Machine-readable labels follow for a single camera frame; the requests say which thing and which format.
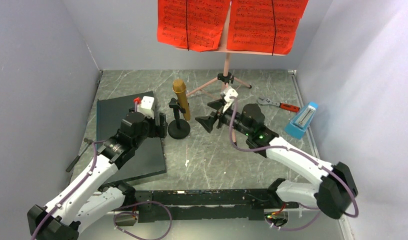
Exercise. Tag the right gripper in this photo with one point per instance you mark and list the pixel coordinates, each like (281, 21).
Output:
(208, 121)

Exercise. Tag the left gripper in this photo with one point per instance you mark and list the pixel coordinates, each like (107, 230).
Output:
(157, 130)

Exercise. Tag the pink tripod music stand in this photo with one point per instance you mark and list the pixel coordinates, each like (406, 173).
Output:
(226, 77)

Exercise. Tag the gold microphone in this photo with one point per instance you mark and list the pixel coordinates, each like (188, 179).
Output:
(179, 88)

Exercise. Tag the blue metronome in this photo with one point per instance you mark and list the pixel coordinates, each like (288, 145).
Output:
(299, 124)

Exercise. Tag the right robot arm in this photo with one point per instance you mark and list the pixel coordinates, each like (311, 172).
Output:
(330, 188)

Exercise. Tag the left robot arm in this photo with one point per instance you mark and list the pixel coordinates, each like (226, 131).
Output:
(73, 210)

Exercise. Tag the black microphone desk stand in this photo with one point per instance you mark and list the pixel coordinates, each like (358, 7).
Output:
(178, 128)

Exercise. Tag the dark grey rack box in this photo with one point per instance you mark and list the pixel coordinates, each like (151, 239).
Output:
(149, 158)

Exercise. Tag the left red sheet music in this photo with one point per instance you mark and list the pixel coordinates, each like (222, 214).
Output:
(193, 25)

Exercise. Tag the red sheet music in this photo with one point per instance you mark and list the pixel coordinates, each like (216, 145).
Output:
(264, 26)
(193, 25)

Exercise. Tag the right red sheet music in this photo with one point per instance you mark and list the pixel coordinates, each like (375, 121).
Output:
(264, 26)

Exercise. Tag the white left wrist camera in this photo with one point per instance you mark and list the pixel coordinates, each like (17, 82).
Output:
(146, 105)

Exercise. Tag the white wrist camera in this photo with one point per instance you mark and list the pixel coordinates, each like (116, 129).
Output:
(228, 96)
(146, 105)

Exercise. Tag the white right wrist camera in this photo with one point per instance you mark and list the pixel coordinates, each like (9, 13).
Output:
(228, 96)

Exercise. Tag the red handled adjustable wrench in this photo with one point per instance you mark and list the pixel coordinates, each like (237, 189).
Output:
(266, 101)

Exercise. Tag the black handled tool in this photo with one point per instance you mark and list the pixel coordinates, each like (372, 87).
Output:
(71, 166)

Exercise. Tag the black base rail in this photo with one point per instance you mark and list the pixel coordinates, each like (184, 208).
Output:
(163, 205)

